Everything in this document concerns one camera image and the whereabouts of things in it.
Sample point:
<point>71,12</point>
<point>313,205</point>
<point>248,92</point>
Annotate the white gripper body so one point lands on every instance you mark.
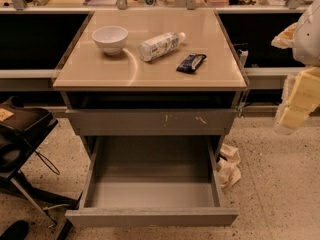
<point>308,39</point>

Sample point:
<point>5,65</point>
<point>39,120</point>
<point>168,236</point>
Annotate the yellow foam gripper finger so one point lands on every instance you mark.
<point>300,97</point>
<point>284,40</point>

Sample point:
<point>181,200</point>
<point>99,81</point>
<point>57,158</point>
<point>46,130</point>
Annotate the dark blue rxbar wrapper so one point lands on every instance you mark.
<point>191,63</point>

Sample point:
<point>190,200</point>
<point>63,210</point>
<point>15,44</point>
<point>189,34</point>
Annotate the grey drawer cabinet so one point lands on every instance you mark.
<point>91,79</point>

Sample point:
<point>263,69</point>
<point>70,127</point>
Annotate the closed grey upper drawer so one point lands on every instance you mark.
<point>154,122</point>

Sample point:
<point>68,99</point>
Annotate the open grey middle drawer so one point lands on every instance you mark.
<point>152,181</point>

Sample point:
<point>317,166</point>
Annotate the small white bottle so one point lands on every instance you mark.
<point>243,53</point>

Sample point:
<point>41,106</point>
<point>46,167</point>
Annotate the crumpled white cloth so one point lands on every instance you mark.
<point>227,166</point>

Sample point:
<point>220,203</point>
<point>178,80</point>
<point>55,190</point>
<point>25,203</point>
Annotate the clear plastic water bottle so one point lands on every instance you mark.
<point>158,46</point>

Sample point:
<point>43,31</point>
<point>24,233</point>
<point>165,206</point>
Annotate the white ceramic bowl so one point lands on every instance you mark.
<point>110,39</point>

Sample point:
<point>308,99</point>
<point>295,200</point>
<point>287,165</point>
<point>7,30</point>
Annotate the black cart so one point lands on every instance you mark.
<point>22,131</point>

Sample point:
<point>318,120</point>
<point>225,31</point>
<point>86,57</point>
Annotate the black shoe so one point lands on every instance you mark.
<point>17,231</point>

